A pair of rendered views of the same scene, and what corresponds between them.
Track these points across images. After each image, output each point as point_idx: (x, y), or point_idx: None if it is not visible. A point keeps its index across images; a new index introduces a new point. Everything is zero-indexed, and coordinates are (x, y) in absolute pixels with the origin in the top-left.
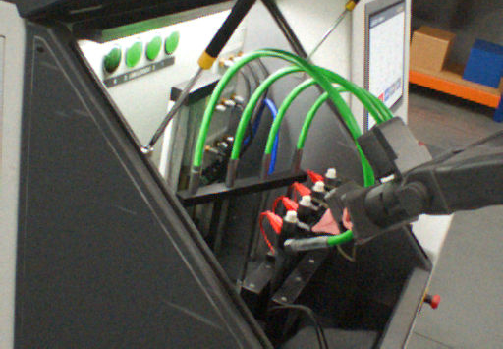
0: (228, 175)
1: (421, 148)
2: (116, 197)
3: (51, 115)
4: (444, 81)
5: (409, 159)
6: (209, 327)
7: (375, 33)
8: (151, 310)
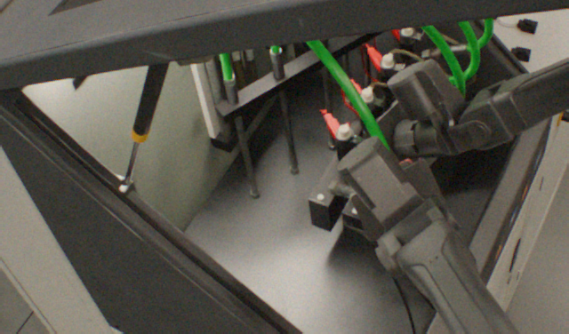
0: (274, 68)
1: (405, 187)
2: (113, 228)
3: (28, 161)
4: None
5: (389, 204)
6: (238, 328)
7: None
8: (185, 306)
